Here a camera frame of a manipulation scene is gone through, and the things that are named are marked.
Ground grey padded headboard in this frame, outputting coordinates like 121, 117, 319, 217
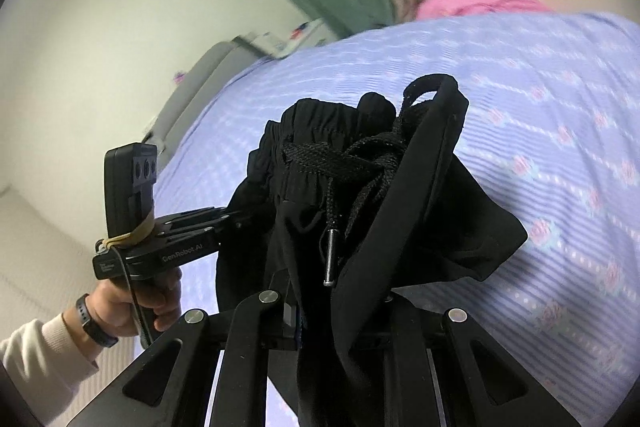
143, 38, 266, 169

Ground person's left hand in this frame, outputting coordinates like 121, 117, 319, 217
89, 264, 184, 339

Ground purple floral bed sheet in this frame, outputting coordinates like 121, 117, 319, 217
154, 13, 639, 426

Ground beige sleeve left forearm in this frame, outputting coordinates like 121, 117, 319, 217
1, 314, 99, 426

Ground pink cloth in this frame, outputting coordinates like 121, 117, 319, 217
416, 0, 551, 20

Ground black wrist watch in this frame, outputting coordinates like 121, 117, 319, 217
75, 293, 121, 349

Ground black pants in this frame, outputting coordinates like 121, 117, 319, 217
216, 74, 527, 426

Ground white nightstand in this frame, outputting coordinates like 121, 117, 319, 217
233, 18, 338, 58

